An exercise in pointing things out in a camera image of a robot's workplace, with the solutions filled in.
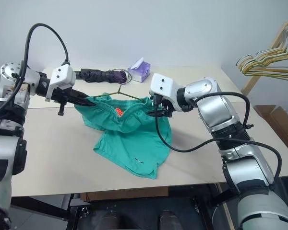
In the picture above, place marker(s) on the thin wooden slat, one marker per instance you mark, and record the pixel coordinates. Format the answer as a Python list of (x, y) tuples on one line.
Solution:
[(228, 218)]

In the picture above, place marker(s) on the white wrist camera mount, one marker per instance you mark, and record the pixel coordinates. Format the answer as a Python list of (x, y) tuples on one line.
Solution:
[(163, 86), (62, 76)]

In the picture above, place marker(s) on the dark rounded foot shape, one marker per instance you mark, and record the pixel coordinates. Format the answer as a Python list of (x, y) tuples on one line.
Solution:
[(169, 221), (108, 221)]

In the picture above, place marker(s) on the green shorts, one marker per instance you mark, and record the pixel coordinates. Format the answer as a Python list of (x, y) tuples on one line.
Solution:
[(124, 148)]

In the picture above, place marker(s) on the brown cardboard box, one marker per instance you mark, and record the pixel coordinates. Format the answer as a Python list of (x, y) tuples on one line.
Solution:
[(278, 119)]

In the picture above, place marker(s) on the purple tissue box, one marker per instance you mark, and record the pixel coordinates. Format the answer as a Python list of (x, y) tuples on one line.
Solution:
[(140, 72)]

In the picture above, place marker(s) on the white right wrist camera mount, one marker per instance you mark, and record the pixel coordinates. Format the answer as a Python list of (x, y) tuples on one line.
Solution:
[(163, 86)]

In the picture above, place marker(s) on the flat brown cardboard sheet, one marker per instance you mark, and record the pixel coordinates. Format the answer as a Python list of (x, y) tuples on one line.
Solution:
[(124, 192)]

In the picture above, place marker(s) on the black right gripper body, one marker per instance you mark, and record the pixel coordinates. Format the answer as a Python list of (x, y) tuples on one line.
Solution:
[(166, 109)]

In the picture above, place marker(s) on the black metal table frame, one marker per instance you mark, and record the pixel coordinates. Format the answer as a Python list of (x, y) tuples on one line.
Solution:
[(48, 208)]

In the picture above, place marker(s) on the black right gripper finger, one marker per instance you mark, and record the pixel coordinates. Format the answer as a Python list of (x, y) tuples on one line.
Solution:
[(156, 111), (159, 115)]

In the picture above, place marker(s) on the folded black purple umbrella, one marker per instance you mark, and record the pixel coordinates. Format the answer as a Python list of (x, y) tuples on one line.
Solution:
[(98, 74)]

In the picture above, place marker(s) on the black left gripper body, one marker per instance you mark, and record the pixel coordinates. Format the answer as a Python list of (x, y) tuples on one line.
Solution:
[(62, 95)]

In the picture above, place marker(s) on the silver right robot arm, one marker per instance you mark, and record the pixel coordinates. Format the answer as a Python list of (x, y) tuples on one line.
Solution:
[(218, 107)]

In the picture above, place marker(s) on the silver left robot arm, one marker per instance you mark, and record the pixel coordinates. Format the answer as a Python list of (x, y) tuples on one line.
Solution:
[(4, 155)]

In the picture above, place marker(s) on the wooden clothes rack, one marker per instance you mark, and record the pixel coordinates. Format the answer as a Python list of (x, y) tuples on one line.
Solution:
[(250, 83)]

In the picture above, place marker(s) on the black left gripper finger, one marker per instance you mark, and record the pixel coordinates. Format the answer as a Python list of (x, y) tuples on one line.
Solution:
[(81, 103), (84, 97)]

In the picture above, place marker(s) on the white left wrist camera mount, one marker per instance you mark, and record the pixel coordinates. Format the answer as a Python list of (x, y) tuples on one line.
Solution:
[(62, 76)]

